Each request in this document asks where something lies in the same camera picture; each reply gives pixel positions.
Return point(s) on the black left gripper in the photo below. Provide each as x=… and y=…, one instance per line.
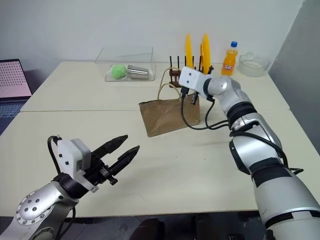
x=98, y=170

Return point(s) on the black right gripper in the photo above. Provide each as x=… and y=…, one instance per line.
x=194, y=93

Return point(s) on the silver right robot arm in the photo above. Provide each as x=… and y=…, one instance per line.
x=260, y=155

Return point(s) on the brown paper bag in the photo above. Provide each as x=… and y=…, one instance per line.
x=165, y=117

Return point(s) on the dark dish rack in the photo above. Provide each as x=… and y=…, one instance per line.
x=174, y=75

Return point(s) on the yellow plate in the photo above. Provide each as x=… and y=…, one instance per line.
x=206, y=53
x=188, y=51

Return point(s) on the orange soda bottle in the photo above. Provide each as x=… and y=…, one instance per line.
x=229, y=62

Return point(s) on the stacked metal cups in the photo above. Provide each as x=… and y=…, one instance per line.
x=138, y=72

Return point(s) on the clear glass bowl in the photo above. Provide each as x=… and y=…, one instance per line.
x=253, y=65

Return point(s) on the clear plastic box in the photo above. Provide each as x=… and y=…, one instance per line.
x=140, y=56

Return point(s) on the green fuzzy ball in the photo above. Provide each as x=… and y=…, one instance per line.
x=118, y=72

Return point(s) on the open laptop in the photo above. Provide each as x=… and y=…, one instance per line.
x=12, y=80

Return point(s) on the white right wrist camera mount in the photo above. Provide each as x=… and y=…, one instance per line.
x=192, y=78

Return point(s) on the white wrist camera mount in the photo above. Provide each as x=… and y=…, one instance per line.
x=67, y=155
x=192, y=78

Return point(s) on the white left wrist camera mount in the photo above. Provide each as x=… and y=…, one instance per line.
x=67, y=155

